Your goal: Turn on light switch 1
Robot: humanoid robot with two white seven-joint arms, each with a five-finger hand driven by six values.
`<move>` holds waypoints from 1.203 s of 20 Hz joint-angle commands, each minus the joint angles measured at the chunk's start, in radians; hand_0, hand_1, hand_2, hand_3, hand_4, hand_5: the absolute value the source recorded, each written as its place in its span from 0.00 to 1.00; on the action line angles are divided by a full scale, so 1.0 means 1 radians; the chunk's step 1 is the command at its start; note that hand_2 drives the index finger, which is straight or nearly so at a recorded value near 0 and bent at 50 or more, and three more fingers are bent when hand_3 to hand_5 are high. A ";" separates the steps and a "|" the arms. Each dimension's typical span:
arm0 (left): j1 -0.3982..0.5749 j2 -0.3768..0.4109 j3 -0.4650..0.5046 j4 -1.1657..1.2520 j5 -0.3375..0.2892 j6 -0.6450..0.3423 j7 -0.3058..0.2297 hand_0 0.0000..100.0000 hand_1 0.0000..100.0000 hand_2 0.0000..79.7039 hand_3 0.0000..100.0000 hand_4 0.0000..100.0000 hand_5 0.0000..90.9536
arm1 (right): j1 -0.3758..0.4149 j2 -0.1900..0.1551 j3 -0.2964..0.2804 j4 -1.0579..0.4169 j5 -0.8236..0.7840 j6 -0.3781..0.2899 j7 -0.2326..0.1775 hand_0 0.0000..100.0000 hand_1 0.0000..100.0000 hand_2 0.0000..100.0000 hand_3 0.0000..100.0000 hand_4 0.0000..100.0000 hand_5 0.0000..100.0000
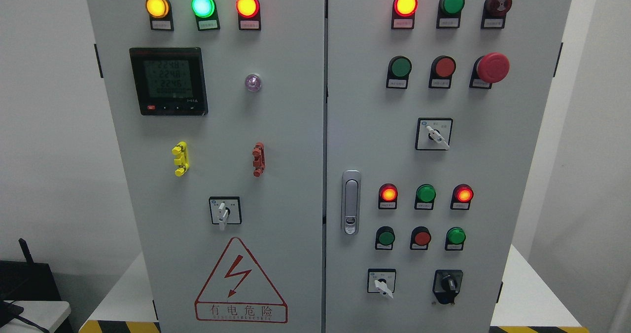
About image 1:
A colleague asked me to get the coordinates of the grey cabinet door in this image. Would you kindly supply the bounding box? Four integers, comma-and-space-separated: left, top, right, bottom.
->
87, 0, 324, 333
324, 0, 571, 333

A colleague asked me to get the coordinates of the grey left cabinet door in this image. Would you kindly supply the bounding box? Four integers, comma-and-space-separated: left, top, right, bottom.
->
87, 0, 324, 333

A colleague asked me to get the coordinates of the green lamp middle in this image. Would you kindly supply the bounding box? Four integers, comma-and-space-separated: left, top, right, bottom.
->
415, 184, 436, 210

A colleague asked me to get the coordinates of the white side table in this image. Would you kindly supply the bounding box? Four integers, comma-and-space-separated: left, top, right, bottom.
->
0, 301, 71, 333

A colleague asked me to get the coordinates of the dark red buzzer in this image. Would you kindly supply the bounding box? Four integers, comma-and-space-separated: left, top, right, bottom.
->
481, 0, 512, 29

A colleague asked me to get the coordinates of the red push button lower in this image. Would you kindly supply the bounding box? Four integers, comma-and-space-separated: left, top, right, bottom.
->
409, 226, 432, 251

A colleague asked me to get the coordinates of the green lit indicator lamp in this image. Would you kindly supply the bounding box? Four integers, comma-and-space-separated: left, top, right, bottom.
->
191, 0, 220, 31

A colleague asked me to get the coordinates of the red push button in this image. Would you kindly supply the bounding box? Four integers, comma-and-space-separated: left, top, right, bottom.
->
428, 56, 456, 89
409, 226, 432, 251

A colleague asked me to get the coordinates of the red push button upper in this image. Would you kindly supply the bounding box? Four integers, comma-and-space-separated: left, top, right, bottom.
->
428, 56, 456, 89

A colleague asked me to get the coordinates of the red emergency stop mushroom button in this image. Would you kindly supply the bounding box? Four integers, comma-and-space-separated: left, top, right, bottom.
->
469, 52, 511, 89

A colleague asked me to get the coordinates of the red electric hazard warning sticker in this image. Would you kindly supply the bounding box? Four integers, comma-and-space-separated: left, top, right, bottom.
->
195, 237, 288, 324

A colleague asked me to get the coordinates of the small purple sensor dome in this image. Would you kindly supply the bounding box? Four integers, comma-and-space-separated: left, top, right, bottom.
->
244, 73, 262, 92

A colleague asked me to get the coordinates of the red lit lamp top right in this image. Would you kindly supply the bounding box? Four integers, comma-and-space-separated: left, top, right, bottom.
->
391, 0, 419, 30

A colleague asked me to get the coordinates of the yellow terminal clip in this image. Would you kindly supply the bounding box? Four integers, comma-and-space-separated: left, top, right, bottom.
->
172, 141, 190, 177

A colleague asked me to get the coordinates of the white rotary selector switch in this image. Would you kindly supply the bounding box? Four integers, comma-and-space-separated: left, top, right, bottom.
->
208, 196, 243, 230

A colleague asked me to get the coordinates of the red lit lamp middle left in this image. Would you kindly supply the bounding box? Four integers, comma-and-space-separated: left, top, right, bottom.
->
377, 183, 398, 210

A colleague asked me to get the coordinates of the grey right cabinet door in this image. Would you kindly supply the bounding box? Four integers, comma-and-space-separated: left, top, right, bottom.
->
324, 0, 571, 333

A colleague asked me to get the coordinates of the black box with antenna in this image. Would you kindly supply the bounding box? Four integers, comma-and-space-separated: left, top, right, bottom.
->
0, 238, 62, 301

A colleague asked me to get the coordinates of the red lit indicator lamp left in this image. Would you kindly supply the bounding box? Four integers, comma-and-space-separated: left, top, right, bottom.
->
235, 0, 261, 31

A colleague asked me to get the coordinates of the red lit lamp middle right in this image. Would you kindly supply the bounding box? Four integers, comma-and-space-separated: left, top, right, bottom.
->
450, 184, 474, 210

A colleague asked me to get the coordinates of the green push button lower left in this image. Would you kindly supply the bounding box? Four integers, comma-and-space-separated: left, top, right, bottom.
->
375, 226, 396, 250

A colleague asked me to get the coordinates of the silver door latch handle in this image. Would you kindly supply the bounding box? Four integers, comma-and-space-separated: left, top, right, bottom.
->
341, 169, 361, 235

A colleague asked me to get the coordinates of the lower white selector switch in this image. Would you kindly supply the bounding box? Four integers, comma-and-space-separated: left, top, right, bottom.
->
367, 268, 397, 299

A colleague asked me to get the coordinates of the white platform with hazard stripes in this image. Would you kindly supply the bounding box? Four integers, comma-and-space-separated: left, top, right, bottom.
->
80, 247, 588, 333

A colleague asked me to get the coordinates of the black digital power meter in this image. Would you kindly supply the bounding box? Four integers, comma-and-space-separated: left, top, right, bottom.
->
129, 47, 208, 116

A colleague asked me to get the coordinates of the green push button upper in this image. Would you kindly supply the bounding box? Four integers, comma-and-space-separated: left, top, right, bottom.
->
386, 56, 412, 89

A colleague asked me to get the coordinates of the upper right white selector switch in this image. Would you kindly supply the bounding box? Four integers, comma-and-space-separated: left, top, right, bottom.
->
415, 117, 453, 150

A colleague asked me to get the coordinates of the yellow indicator lamp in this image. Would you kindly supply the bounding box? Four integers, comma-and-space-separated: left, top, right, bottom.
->
145, 0, 174, 31

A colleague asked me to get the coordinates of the black rotary knob switch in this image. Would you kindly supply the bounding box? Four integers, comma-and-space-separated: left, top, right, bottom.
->
432, 269, 463, 305

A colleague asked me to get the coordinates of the red terminal clip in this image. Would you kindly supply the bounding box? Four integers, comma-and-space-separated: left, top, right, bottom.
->
252, 142, 266, 178

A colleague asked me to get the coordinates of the green lamp top right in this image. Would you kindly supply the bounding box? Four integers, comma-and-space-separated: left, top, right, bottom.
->
436, 0, 466, 29

